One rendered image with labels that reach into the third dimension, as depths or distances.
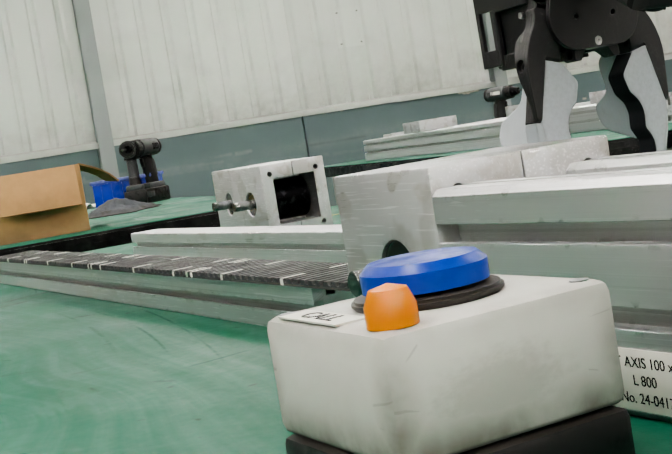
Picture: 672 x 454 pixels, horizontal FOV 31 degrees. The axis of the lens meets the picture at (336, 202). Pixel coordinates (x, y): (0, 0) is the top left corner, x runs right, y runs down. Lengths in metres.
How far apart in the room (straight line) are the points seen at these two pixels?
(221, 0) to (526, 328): 11.71
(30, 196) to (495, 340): 2.40
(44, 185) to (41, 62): 8.99
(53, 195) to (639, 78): 2.03
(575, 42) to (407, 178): 0.27
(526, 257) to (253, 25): 11.63
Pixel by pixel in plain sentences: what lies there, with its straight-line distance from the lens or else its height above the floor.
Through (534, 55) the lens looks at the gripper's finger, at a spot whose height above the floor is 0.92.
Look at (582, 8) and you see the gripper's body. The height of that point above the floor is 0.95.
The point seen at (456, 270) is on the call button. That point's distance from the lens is 0.36.
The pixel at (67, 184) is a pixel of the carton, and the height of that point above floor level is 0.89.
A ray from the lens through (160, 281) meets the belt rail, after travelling 0.97.
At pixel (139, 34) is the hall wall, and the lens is 11.86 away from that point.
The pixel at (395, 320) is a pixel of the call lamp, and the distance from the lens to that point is 0.33.
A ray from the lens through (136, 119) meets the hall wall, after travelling 11.73.
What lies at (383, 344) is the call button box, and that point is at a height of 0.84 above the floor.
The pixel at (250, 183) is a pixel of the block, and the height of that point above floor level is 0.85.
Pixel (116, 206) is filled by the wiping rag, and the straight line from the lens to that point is 3.50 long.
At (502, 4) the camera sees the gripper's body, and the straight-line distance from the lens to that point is 0.81.
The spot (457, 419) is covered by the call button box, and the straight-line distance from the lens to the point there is 0.34.
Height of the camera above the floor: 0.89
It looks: 3 degrees down
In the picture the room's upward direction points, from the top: 9 degrees counter-clockwise
